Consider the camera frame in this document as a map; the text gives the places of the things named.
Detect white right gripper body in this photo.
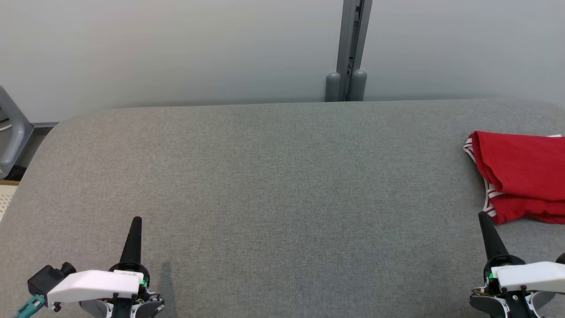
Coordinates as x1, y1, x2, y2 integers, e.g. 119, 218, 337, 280
469, 254, 565, 318

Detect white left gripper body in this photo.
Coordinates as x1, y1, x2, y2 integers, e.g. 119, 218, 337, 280
46, 261, 165, 318

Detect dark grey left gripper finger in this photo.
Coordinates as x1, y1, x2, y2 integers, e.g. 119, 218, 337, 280
119, 216, 143, 265

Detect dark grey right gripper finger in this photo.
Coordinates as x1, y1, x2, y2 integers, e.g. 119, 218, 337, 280
478, 212, 511, 262

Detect red shorts with white trim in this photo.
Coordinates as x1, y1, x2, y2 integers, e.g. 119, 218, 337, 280
484, 183, 565, 225

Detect red jersey with white sleeves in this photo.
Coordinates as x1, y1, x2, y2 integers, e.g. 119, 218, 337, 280
463, 131, 565, 199

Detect cream perforated laundry basket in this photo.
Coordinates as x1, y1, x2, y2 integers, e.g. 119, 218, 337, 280
0, 180, 20, 222

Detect teal left cable connector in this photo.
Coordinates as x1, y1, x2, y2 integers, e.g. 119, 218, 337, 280
17, 294, 47, 318

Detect grey curved frame leg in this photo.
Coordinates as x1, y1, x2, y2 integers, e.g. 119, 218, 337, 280
0, 85, 34, 179

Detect grey metal post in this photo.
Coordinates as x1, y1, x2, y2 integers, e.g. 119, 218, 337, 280
325, 0, 373, 102

